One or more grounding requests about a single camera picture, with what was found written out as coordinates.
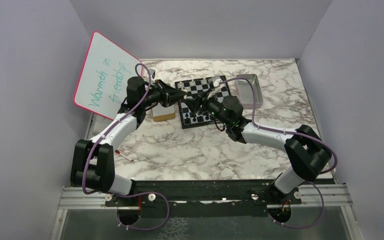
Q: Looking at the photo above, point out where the right aluminium extrusion rail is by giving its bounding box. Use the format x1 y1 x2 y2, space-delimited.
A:
291 184 353 208

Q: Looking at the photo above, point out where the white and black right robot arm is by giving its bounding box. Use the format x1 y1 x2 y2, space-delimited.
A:
184 91 333 204

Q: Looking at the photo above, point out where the silver metal tin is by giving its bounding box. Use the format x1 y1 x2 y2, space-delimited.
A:
235 73 264 109

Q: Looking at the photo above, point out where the pink framed whiteboard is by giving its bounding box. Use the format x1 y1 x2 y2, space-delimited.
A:
72 31 141 120

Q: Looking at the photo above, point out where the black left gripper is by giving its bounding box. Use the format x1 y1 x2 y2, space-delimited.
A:
140 79 187 108

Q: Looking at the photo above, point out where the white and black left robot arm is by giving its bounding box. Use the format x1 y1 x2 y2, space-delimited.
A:
70 76 187 206

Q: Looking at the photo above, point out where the aluminium extrusion rail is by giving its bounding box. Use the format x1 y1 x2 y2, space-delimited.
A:
58 187 116 210
291 184 353 208

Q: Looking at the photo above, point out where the red capped marker pen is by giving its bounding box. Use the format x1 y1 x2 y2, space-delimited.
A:
114 149 134 162

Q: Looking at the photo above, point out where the black and white chessboard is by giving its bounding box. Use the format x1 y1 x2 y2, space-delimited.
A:
174 75 244 129

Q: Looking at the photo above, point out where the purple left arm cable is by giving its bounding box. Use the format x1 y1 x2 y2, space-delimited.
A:
81 63 171 232

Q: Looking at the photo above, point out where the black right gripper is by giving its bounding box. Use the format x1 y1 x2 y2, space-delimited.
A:
183 88 231 127

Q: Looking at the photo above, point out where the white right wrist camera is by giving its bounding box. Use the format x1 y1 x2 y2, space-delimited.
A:
207 76 223 89

